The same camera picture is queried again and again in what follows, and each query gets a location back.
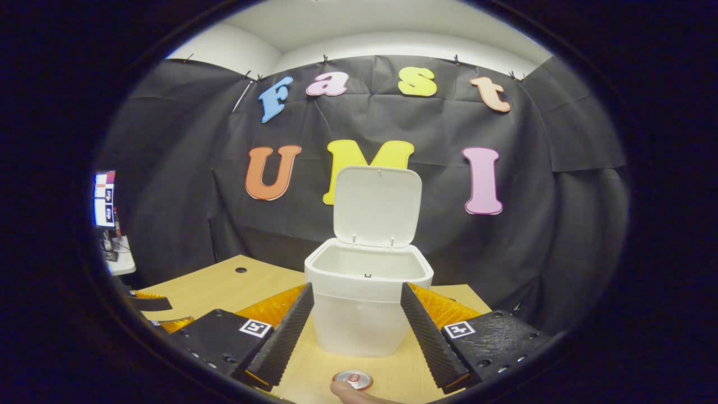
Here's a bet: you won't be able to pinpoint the white desktop garbage bin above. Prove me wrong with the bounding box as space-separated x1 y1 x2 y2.
305 165 434 358

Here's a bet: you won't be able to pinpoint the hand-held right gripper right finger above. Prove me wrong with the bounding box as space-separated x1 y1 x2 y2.
400 282 556 394

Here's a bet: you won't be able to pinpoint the wooden desktop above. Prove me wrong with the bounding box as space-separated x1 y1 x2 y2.
137 254 493 404

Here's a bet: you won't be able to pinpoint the red pop can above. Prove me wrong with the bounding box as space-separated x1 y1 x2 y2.
332 370 374 392

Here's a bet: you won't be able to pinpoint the white side table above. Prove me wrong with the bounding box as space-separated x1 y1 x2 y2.
101 236 137 277

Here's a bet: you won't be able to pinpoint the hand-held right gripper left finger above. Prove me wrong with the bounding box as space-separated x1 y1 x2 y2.
168 282 315 392

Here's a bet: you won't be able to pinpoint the computer monitor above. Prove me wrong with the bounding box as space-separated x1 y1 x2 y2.
94 171 117 228

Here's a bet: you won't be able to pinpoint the black backdrop cloth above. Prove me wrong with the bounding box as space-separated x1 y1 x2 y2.
95 54 629 337

